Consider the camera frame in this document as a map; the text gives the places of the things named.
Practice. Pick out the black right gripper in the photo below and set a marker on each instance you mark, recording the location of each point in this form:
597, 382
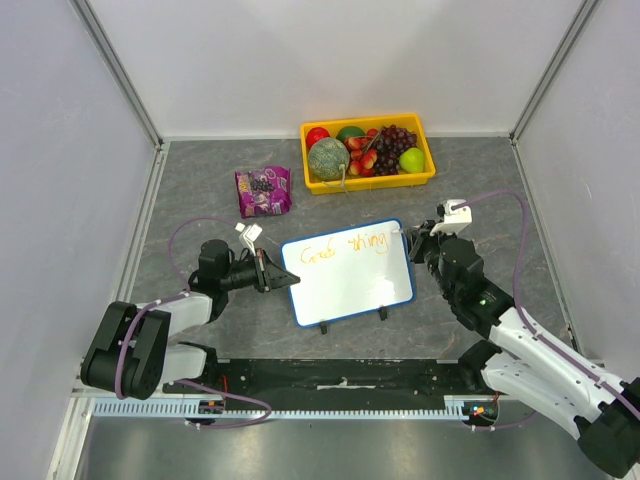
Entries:
420, 240

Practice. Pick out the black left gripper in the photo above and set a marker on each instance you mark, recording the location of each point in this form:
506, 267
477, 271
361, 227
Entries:
268, 274

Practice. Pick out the blue framed whiteboard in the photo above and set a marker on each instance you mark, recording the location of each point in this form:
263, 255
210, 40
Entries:
348, 272

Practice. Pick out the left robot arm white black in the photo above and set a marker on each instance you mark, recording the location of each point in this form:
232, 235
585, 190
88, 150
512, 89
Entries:
130, 354

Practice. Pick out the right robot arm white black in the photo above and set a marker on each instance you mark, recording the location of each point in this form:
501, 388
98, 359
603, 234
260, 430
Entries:
518, 357

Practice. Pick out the green pear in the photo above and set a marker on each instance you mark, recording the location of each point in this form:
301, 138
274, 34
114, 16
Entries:
412, 161

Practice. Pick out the yellow plastic fruit bin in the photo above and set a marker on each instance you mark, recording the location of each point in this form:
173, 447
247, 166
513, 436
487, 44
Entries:
349, 183

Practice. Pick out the purple snack bag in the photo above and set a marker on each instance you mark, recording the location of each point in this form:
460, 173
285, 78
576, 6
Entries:
264, 192

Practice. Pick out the purple grape bunch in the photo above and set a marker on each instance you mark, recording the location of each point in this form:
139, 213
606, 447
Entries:
391, 142

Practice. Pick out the red cherry cluster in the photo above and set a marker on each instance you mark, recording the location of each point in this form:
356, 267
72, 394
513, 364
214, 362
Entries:
363, 154

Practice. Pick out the green netted melon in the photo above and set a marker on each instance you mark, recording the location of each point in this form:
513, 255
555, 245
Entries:
328, 159

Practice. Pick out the dark green round fruit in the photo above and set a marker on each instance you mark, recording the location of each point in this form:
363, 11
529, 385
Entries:
349, 131

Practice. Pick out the red apple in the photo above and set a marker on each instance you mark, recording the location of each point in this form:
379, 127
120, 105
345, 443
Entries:
314, 135

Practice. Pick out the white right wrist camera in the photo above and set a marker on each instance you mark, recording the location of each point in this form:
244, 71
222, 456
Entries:
454, 216

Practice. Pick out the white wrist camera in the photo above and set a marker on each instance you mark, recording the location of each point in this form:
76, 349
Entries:
454, 216
248, 234

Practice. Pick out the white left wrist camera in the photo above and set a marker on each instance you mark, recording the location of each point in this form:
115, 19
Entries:
248, 234

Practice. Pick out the white slotted cable duct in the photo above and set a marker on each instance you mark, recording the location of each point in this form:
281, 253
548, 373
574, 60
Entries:
329, 406

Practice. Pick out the right aluminium frame post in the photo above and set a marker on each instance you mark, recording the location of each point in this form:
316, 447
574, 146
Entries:
566, 45

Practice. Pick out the aluminium frame post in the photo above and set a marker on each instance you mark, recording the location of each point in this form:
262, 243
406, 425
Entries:
566, 45
105, 48

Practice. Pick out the left aluminium frame post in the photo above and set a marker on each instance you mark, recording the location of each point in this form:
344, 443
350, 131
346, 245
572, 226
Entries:
105, 48

